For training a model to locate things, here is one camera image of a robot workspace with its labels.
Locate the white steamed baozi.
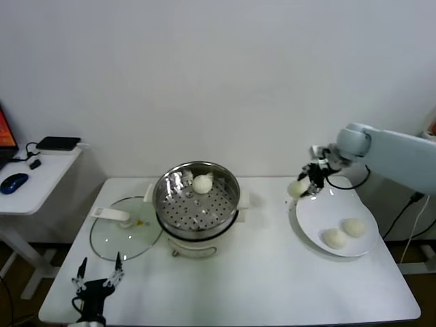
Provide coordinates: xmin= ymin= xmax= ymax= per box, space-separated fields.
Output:
xmin=322 ymin=228 xmax=349 ymax=249
xmin=192 ymin=174 xmax=214 ymax=195
xmin=287 ymin=180 xmax=309 ymax=199
xmin=341 ymin=217 xmax=368 ymax=238

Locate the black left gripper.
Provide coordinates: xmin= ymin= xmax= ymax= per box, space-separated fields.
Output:
xmin=71 ymin=251 xmax=125 ymax=316

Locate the glass lid with white handle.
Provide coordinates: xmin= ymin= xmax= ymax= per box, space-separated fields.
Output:
xmin=89 ymin=196 xmax=164 ymax=262

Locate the black power cable with plug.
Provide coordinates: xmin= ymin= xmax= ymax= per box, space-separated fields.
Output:
xmin=384 ymin=192 xmax=426 ymax=239

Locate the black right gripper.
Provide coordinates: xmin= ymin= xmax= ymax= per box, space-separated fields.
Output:
xmin=297 ymin=162 xmax=333 ymax=198

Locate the blue computer mouse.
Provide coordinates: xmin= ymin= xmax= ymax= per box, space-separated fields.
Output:
xmin=0 ymin=172 xmax=30 ymax=195

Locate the black flat box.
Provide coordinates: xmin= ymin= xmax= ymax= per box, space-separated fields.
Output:
xmin=35 ymin=136 xmax=82 ymax=151

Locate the laptop with red screen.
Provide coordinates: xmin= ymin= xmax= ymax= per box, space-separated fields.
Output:
xmin=0 ymin=100 xmax=20 ymax=171

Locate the perforated steel steamer basket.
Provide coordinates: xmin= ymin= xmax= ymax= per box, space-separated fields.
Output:
xmin=143 ymin=160 xmax=252 ymax=241

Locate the black desk cable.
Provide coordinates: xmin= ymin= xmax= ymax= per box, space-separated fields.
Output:
xmin=10 ymin=141 xmax=44 ymax=164

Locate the white hanging cable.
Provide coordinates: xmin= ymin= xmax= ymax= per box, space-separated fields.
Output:
xmin=401 ymin=196 xmax=431 ymax=266

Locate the white floor stand foot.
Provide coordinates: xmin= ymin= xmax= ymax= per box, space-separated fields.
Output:
xmin=398 ymin=245 xmax=436 ymax=275

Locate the white side desk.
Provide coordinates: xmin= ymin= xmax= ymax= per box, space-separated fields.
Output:
xmin=0 ymin=144 xmax=84 ymax=300

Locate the white round plate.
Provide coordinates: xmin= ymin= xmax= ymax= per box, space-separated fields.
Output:
xmin=289 ymin=188 xmax=381 ymax=258

